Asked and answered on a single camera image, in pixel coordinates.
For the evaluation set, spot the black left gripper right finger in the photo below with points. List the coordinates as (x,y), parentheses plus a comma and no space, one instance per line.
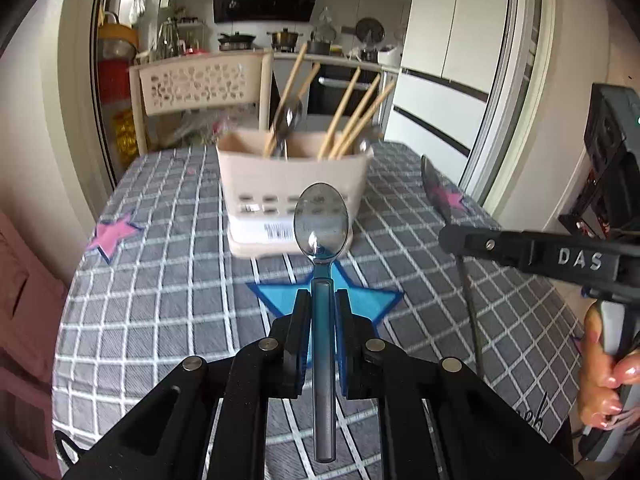
(437,420)

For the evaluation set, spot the translucent blue plastic spoon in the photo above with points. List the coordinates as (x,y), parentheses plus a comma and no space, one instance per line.
(321,228)

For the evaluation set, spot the red and yellow containers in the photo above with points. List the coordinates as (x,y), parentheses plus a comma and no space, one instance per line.
(117,47)

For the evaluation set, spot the grey checked tablecloth with stars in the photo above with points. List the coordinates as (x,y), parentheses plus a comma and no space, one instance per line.
(174,289)

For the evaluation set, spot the metal spoon in caddy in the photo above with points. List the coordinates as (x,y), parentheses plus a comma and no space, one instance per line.
(287,122)

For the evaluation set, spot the white refrigerator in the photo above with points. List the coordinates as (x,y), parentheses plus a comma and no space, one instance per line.
(447,75)

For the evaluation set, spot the beige plastic utensil caddy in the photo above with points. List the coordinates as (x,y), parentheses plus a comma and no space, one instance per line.
(260,193)

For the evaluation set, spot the black oven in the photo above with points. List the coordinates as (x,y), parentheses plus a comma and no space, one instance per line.
(327,90)

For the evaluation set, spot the person's right hand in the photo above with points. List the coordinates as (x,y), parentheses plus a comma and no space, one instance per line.
(600,376)

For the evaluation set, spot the wooden chopstick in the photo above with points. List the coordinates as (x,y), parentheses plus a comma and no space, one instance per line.
(307,82)
(355,116)
(328,138)
(271,143)
(362,122)

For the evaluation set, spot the beige plastic chair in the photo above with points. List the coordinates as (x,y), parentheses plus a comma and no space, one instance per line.
(192,82)

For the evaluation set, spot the pink plastic stool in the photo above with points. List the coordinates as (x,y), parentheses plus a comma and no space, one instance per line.
(31,308)

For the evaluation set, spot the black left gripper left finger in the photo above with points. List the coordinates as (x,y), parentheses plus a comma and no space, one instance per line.
(206,419)

